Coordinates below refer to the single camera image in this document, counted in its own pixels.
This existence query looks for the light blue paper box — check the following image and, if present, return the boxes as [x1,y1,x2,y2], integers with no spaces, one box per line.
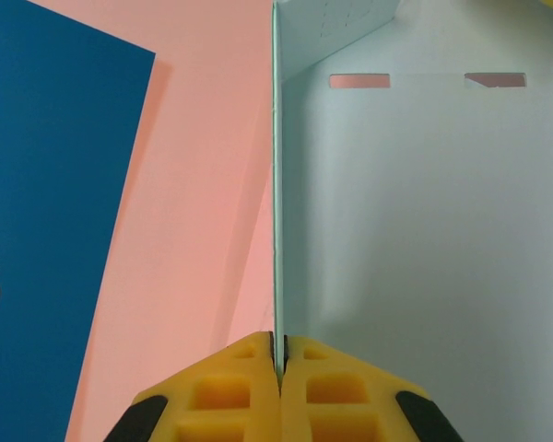
[270,0,553,442]

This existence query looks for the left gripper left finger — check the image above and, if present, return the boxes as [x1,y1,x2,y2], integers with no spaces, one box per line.
[103,331,281,442]

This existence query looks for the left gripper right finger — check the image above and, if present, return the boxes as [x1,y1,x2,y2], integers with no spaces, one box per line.
[280,334,465,442]

